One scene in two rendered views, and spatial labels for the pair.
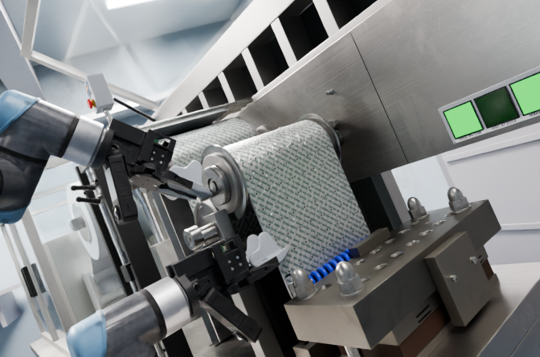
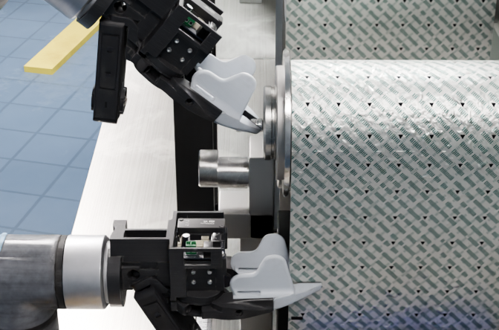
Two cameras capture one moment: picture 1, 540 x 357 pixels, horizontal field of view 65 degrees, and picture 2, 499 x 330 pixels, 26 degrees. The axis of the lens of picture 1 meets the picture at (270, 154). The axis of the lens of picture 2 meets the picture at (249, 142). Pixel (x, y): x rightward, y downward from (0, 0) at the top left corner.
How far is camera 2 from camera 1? 0.69 m
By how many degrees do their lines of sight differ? 47
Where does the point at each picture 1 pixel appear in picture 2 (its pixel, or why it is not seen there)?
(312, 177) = (443, 204)
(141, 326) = (31, 293)
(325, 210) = (436, 263)
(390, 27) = not seen: outside the picture
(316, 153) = (483, 169)
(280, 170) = (377, 172)
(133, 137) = (154, 2)
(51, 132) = not seen: outside the picture
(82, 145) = (60, 2)
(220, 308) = (153, 316)
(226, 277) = (173, 292)
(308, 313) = not seen: outside the picture
